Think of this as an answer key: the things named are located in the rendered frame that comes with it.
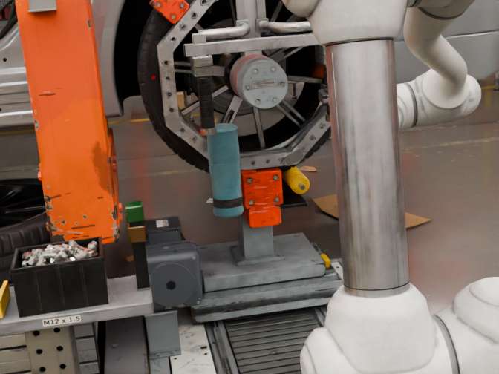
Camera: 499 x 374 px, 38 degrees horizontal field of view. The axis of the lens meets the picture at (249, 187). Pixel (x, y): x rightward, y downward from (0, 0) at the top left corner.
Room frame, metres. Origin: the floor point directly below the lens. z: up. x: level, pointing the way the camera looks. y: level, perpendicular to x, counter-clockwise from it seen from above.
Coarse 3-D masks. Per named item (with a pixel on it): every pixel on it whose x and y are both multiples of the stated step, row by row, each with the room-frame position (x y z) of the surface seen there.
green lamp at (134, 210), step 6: (126, 204) 1.55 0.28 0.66; (132, 204) 1.55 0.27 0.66; (138, 204) 1.55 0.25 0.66; (126, 210) 1.53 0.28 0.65; (132, 210) 1.53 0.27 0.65; (138, 210) 1.54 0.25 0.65; (126, 216) 1.53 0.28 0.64; (132, 216) 1.53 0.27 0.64; (138, 216) 1.53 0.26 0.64; (132, 222) 1.53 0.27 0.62
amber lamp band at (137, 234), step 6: (144, 222) 1.57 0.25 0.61; (132, 228) 1.53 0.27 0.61; (138, 228) 1.53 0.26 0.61; (144, 228) 1.54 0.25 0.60; (132, 234) 1.53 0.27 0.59; (138, 234) 1.53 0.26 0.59; (144, 234) 1.54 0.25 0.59; (132, 240) 1.53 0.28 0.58; (138, 240) 1.53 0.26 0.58; (144, 240) 1.54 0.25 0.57
